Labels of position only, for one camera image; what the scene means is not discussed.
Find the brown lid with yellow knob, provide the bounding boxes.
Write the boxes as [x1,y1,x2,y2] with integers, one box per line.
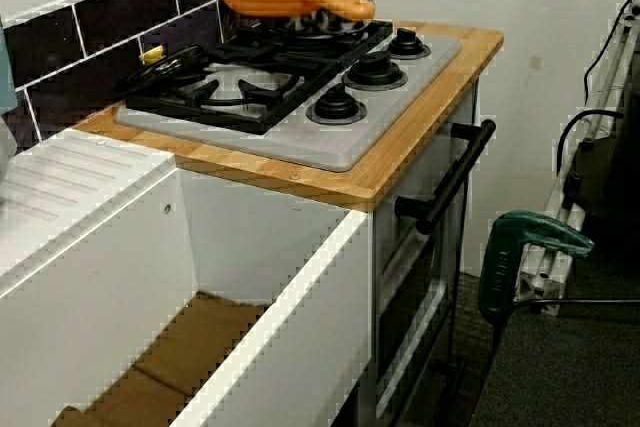
[127,45,206,87]

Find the black burner grate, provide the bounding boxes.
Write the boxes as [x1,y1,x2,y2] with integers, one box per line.
[124,19,395,136]

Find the black stove knob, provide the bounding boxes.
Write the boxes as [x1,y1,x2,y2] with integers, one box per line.
[387,28,432,61]
[305,85,369,126]
[342,50,407,92]

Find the grey toy stove plate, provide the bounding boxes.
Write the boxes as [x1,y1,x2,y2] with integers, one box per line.
[114,26,462,172]

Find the wooden toy kitchen countertop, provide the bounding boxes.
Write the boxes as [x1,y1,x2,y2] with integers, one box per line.
[72,21,504,213]

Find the teal box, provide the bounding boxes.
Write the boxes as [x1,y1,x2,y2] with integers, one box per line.
[0,26,19,113]

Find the grey toy oven door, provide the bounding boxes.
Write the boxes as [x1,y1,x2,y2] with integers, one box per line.
[374,81,482,421]

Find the green clamp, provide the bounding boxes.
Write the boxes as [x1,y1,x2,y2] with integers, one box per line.
[477,210,596,318]

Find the black equipment base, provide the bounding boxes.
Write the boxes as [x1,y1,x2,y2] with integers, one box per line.
[562,109,640,258]

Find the white toy sink basin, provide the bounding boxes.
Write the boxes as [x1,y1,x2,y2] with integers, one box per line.
[0,129,375,427]

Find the brown cardboard sheet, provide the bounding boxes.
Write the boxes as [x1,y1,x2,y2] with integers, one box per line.
[49,291,271,427]

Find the black oven door handle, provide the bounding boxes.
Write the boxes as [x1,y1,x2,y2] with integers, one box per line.
[394,119,497,236]

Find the black cable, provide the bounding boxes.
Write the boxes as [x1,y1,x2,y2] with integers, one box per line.
[554,107,626,183]
[512,296,640,309]
[583,0,640,101]

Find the aluminium frame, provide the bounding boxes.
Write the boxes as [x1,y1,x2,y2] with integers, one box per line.
[514,11,640,318]

